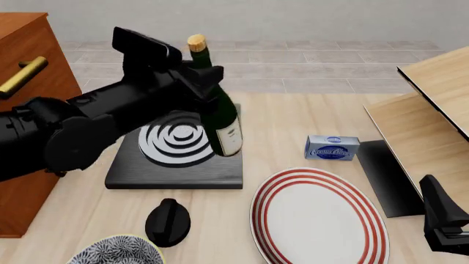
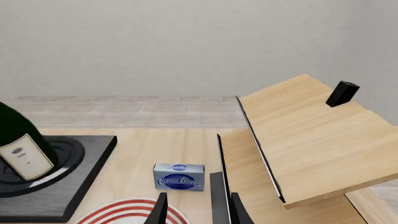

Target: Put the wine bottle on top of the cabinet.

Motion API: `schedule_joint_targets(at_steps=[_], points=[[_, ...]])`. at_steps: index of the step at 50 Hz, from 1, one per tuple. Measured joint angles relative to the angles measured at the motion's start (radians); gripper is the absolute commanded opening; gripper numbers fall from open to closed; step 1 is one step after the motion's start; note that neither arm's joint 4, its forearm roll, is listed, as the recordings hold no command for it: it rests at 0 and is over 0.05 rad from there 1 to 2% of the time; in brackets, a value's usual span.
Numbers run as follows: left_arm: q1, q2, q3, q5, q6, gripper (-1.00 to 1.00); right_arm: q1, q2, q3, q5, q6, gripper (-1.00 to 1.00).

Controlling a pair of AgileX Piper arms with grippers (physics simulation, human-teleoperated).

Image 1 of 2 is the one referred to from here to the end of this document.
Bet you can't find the red-brown wooden cabinet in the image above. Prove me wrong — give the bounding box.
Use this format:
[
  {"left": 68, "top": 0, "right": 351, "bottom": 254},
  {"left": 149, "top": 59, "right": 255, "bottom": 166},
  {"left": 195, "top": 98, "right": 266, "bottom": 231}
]
[{"left": 0, "top": 11, "right": 83, "bottom": 239}]

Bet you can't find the round black stove knob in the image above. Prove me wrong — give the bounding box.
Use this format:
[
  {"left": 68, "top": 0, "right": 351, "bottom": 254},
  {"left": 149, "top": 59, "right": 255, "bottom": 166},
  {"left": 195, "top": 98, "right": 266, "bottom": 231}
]
[{"left": 144, "top": 198, "right": 192, "bottom": 249}]

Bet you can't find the white plate with red rings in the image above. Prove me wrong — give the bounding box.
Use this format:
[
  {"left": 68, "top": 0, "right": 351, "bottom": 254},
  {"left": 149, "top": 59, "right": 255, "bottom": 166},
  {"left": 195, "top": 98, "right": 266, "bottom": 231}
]
[{"left": 249, "top": 166, "right": 391, "bottom": 264}]

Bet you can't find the blue patterned bowl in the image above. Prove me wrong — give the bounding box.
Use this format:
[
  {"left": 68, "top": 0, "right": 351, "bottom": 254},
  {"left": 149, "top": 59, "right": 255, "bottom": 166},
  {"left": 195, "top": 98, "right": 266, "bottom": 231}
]
[{"left": 64, "top": 233, "right": 166, "bottom": 264}]

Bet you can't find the brass drawer handle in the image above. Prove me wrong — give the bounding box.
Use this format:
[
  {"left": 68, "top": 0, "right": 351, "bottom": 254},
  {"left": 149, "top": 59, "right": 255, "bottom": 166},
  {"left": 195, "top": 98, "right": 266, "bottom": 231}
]
[{"left": 0, "top": 56, "right": 50, "bottom": 100}]

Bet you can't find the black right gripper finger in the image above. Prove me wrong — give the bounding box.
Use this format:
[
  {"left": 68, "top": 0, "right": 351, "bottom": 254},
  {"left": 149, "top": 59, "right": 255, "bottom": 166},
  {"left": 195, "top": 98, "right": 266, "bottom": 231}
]
[{"left": 418, "top": 174, "right": 469, "bottom": 230}]

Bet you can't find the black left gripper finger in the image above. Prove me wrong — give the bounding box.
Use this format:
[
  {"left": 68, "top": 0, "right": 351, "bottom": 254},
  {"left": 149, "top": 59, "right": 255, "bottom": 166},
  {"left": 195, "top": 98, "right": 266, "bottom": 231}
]
[{"left": 193, "top": 85, "right": 225, "bottom": 116}]

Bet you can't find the pale wooden tray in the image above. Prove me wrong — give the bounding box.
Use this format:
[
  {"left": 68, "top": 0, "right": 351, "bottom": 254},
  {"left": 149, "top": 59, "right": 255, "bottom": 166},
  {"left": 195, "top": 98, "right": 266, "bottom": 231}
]
[{"left": 356, "top": 45, "right": 469, "bottom": 219}]

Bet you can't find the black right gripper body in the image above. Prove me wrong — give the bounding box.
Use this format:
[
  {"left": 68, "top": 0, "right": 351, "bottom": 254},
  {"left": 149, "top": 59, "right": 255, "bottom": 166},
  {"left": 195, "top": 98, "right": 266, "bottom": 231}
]
[{"left": 424, "top": 219, "right": 469, "bottom": 253}]

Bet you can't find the blue cream cheese box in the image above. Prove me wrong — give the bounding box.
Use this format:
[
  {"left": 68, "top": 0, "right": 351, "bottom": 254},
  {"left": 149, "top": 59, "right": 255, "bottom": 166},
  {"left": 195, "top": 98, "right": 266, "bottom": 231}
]
[{"left": 304, "top": 134, "right": 361, "bottom": 163}]

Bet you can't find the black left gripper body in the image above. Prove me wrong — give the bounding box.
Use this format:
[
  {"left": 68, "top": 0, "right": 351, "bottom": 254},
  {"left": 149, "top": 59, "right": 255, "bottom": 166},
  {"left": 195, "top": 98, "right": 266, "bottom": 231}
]
[{"left": 166, "top": 64, "right": 225, "bottom": 96}]

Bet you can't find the red-brown cabinet drawer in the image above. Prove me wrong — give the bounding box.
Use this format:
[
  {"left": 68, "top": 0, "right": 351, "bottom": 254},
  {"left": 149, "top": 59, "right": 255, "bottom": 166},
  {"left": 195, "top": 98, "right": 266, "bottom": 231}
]
[{"left": 0, "top": 26, "right": 83, "bottom": 113}]

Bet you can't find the flat black stove plate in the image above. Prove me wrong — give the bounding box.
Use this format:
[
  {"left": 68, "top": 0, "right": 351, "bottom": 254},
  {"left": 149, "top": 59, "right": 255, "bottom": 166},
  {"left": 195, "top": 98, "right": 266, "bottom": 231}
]
[{"left": 105, "top": 103, "right": 244, "bottom": 191}]

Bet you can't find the dark green wine bottle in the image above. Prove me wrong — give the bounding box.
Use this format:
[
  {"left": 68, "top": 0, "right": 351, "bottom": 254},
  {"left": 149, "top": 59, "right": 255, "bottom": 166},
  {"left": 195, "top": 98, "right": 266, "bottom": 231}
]
[{"left": 186, "top": 33, "right": 244, "bottom": 158}]

